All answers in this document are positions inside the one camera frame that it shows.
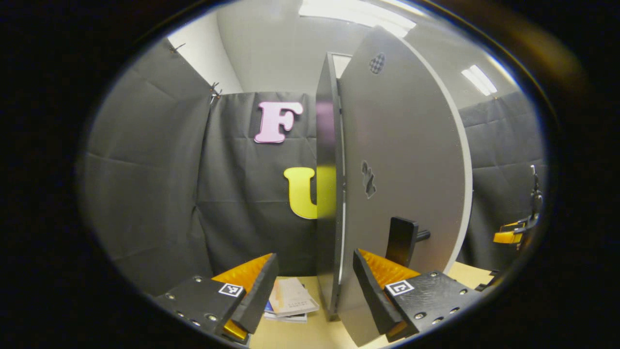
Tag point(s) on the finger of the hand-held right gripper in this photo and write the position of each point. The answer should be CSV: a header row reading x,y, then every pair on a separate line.
x,y
507,236

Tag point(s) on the grey cabinet door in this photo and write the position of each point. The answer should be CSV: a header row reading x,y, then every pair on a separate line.
x,y
411,145

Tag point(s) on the metal spring clip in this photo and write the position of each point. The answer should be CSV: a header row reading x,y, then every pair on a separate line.
x,y
177,47
215,92

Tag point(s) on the ceiling light panel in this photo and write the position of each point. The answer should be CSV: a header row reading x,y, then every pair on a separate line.
x,y
479,80
358,13

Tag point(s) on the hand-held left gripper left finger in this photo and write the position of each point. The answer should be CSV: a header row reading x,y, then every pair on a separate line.
x,y
261,291

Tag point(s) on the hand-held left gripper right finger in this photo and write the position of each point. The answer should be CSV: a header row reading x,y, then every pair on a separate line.
x,y
370,291

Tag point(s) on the tan paper booklet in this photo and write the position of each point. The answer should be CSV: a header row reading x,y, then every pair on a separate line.
x,y
293,295

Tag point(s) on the grey shoe cabinet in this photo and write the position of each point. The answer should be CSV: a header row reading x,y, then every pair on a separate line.
x,y
327,242

